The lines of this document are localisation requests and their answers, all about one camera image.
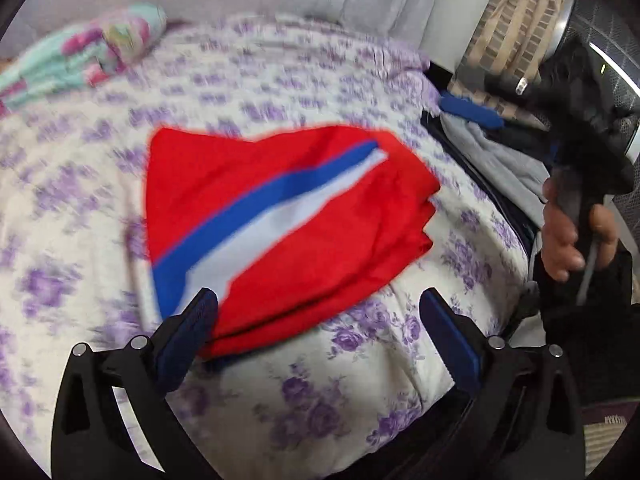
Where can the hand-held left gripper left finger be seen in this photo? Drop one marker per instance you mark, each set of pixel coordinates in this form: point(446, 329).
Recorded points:
point(185, 345)

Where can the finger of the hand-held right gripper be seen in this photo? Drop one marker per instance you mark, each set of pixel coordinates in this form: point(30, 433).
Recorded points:
point(470, 111)
point(500, 82)

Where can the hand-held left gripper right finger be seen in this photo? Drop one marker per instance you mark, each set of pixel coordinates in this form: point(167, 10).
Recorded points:
point(452, 345)

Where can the red pants with blue-white stripe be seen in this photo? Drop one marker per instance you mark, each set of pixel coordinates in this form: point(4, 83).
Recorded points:
point(300, 220)

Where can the person's right forearm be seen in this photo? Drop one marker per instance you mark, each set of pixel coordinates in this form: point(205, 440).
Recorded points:
point(580, 340)

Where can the person's right hand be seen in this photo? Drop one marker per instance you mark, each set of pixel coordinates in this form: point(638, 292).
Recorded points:
point(562, 240)

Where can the grey fleece blanket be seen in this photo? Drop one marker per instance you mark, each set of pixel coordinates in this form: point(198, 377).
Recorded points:
point(495, 160)

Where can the beige brick-pattern curtain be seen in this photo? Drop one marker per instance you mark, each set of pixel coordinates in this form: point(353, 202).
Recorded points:
point(520, 20)

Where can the metal window screen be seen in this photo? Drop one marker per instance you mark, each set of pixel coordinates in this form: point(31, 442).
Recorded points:
point(612, 45)

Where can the dark navy cloth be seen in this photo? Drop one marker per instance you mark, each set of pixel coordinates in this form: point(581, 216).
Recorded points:
point(515, 215)

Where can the patterned rug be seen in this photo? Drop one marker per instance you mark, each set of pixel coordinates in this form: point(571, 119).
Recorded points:
point(605, 435)

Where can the purple floral bed quilt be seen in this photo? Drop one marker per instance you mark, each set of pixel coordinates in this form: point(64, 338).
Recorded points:
point(75, 200)

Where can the folded teal pink floral blanket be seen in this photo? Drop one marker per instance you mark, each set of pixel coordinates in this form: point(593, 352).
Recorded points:
point(85, 55)

